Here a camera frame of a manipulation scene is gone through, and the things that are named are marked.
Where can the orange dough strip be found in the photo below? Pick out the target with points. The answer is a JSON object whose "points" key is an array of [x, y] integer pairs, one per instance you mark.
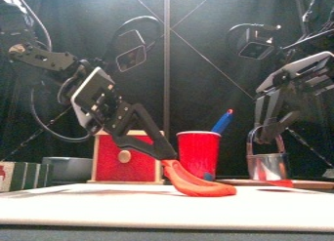
{"points": [[195, 184]]}

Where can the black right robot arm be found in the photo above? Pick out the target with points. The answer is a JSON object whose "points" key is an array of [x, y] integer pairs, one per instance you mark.
{"points": [[315, 20]]}

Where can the round wooden drawer knob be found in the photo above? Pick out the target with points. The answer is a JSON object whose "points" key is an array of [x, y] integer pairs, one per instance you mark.
{"points": [[124, 156]]}

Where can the red wooden drawer box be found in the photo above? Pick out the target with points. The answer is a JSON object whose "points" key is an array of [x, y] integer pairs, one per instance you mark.
{"points": [[125, 168]]}

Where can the grey bowl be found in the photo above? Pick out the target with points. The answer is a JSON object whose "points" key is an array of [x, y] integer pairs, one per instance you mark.
{"points": [[66, 168]]}

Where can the blue marker with red tip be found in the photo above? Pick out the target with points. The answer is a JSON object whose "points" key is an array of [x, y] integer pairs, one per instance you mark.
{"points": [[221, 122]]}

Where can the red plastic cup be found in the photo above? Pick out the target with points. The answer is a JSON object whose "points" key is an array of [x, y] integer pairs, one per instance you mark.
{"points": [[197, 155]]}

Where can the small metal bucket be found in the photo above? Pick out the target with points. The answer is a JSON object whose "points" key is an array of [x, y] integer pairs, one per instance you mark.
{"points": [[267, 167]]}

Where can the wooden board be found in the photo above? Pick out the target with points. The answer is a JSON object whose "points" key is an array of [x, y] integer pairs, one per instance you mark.
{"points": [[312, 184]]}

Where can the white cutting board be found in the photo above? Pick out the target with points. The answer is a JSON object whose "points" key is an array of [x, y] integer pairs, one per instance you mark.
{"points": [[164, 209]]}

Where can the green white striped box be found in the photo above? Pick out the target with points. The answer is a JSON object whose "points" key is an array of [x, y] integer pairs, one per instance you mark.
{"points": [[24, 176]]}

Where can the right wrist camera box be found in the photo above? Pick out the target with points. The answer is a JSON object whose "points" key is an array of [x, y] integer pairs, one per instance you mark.
{"points": [[255, 43]]}

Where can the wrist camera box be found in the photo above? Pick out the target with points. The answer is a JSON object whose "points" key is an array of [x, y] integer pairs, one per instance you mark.
{"points": [[255, 43], [129, 51]]}

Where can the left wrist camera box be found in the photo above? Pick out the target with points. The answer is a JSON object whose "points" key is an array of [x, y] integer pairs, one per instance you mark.
{"points": [[129, 51]]}

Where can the vertical metal frame pole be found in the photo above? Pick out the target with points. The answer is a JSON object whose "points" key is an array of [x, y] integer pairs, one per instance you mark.
{"points": [[167, 62]]}

